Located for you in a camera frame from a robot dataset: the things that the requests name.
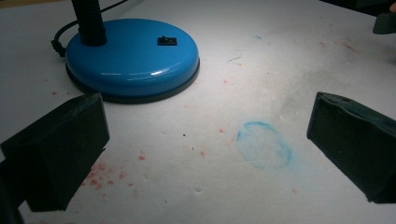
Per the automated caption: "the blue lamp base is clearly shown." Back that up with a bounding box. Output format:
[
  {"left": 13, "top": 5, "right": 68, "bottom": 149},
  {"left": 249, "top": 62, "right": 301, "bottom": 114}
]
[{"left": 64, "top": 0, "right": 201, "bottom": 105}]

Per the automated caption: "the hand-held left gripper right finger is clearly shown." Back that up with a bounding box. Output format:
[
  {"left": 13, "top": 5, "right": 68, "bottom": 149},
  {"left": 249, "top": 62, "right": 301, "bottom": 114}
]
[{"left": 306, "top": 91, "right": 396, "bottom": 204}]

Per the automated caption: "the black lamp cable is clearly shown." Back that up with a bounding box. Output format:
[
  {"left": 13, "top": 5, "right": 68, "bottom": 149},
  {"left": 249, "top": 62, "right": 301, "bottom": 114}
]
[{"left": 50, "top": 0, "right": 129, "bottom": 58}]

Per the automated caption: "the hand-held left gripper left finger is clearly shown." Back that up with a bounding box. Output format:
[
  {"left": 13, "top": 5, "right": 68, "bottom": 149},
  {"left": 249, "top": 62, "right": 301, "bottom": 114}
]
[{"left": 0, "top": 91, "right": 110, "bottom": 213}]

